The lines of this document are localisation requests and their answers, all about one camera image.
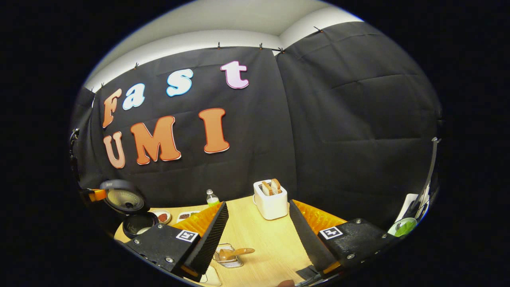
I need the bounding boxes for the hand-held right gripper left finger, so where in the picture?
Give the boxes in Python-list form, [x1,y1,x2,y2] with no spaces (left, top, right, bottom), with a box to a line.
[124,201,230,279]

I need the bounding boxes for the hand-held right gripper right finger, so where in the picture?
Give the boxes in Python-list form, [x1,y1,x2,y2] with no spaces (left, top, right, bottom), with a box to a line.
[289,199,399,275]

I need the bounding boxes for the black and cream rice cooker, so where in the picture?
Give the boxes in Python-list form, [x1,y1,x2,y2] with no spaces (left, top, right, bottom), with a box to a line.
[100,179,160,240]

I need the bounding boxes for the wooden spoon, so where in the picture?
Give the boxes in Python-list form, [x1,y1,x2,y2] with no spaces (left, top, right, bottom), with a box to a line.
[219,248,255,261]

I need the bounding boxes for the white rectangular dish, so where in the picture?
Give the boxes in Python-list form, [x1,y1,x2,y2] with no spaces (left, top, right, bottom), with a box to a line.
[176,210,202,223]

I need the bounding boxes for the cream rectangular tray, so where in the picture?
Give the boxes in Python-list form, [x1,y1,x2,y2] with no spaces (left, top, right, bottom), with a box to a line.
[195,265,222,287]

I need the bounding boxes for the white toaster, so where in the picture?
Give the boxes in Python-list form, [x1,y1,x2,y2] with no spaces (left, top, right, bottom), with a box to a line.
[253,179,288,220]

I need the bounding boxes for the small white bowl red grains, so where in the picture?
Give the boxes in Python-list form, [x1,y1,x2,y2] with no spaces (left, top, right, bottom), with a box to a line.
[151,209,173,225]

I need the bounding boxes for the white bowl with green leaves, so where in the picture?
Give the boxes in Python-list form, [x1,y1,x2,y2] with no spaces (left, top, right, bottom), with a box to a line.
[388,217,418,236]

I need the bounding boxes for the white board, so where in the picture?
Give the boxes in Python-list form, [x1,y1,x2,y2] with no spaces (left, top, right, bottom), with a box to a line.
[394,193,430,224]

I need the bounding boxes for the black backdrop cloth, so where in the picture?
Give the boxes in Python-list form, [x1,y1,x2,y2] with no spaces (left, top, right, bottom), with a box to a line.
[71,22,443,232]

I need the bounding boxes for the thin grey pole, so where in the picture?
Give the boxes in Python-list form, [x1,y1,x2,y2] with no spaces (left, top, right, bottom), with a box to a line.
[414,137,441,212]

